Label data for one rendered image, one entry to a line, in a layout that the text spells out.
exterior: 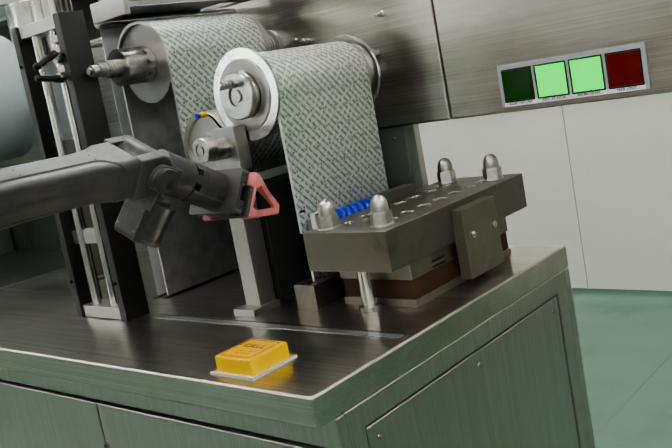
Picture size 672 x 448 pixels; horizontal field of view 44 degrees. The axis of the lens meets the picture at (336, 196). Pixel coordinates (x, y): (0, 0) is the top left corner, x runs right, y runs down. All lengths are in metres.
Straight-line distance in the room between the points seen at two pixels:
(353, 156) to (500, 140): 2.79
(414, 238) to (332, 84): 0.33
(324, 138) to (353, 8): 0.33
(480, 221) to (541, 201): 2.82
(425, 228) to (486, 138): 2.99
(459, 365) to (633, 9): 0.58
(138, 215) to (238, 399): 0.27
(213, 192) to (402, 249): 0.28
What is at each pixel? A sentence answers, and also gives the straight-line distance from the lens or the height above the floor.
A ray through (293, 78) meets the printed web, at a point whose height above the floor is 1.26.
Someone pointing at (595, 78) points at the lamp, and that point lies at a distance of 1.37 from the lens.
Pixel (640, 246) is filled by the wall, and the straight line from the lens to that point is 4.01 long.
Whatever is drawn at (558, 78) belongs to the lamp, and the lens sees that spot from 1.39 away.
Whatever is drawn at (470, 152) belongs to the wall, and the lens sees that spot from 4.28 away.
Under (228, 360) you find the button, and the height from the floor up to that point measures 0.92.
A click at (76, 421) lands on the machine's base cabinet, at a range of 1.51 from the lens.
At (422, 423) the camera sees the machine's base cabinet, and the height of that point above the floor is 0.78.
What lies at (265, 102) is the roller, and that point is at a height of 1.23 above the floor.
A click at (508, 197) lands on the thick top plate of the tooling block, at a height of 1.00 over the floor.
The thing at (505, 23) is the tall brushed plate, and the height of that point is 1.29.
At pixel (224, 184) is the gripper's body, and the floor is 1.13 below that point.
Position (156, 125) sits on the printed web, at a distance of 1.64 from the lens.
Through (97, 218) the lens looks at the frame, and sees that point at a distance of 1.54.
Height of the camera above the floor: 1.25
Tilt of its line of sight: 8 degrees down
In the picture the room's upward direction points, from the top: 11 degrees counter-clockwise
